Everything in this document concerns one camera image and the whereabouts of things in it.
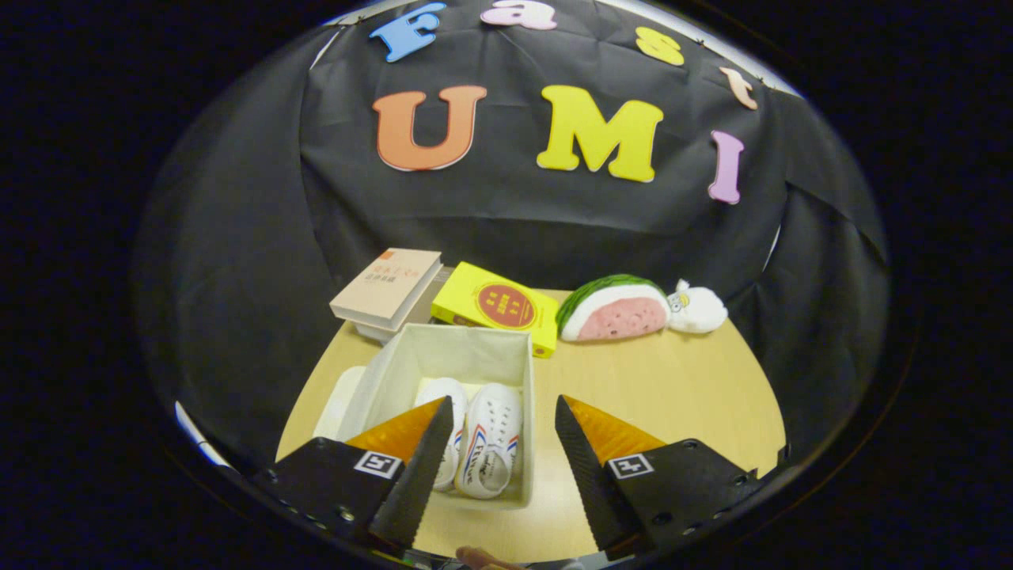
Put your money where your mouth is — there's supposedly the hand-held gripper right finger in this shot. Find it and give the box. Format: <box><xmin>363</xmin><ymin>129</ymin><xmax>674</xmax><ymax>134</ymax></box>
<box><xmin>554</xmin><ymin>394</ymin><xmax>761</xmax><ymax>553</ymax></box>

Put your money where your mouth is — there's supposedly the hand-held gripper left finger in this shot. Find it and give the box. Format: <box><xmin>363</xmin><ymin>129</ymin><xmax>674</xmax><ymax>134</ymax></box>
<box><xmin>252</xmin><ymin>395</ymin><xmax>455</xmax><ymax>549</ymax></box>

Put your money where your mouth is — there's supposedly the watermelon slice plush toy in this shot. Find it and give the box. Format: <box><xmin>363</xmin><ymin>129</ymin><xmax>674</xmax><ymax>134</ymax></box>
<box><xmin>556</xmin><ymin>274</ymin><xmax>672</xmax><ymax>343</ymax></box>

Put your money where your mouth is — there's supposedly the white canvas shoe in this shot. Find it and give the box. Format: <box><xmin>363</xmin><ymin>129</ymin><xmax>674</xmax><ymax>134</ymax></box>
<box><xmin>457</xmin><ymin>383</ymin><xmax>524</xmax><ymax>500</ymax></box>
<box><xmin>413</xmin><ymin>377</ymin><xmax>469</xmax><ymax>492</ymax></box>

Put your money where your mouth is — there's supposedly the pale green fabric storage box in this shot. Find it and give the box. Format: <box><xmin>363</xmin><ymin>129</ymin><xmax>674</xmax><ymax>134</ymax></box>
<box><xmin>336</xmin><ymin>322</ymin><xmax>536</xmax><ymax>510</ymax></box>

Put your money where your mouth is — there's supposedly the white edged panel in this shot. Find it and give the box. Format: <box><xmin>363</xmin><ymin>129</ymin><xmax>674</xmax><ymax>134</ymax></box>
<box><xmin>174</xmin><ymin>402</ymin><xmax>232</xmax><ymax>469</ymax></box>

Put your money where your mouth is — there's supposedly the white plush toy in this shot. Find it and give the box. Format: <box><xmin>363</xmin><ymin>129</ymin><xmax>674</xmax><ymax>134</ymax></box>
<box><xmin>667</xmin><ymin>279</ymin><xmax>729</xmax><ymax>334</ymax></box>

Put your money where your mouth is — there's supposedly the beige book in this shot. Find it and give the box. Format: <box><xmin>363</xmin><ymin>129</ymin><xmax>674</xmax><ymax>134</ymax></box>
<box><xmin>329</xmin><ymin>248</ymin><xmax>443</xmax><ymax>333</ymax></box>

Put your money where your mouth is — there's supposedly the yellow book with red circle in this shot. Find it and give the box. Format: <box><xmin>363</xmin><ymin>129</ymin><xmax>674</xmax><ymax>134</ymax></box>
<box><xmin>431</xmin><ymin>261</ymin><xmax>560</xmax><ymax>359</ymax></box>

